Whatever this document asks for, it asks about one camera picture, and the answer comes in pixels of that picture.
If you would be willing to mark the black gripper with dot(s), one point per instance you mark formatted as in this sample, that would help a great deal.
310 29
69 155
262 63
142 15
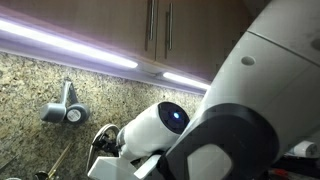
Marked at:
106 143

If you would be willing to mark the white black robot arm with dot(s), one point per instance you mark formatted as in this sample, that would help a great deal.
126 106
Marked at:
250 100

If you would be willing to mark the wooden utensil stick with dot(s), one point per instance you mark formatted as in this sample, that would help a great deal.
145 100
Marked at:
60 160

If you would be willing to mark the short under-cabinet light strip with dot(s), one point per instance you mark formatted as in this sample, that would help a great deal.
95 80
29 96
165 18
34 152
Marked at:
185 80

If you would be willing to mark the long under-cabinet light strip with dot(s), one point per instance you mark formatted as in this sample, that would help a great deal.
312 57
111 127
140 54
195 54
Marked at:
66 45

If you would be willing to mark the orange plastic container lid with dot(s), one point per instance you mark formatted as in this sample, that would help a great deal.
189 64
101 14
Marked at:
278 172

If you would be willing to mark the white paper towel roll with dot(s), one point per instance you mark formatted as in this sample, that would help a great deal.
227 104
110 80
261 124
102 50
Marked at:
305 148

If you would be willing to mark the grey wall pot filler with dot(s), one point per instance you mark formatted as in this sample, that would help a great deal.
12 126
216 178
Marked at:
52 112

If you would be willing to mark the wooden wall cabinets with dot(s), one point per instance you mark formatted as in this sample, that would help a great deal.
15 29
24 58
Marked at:
100 26

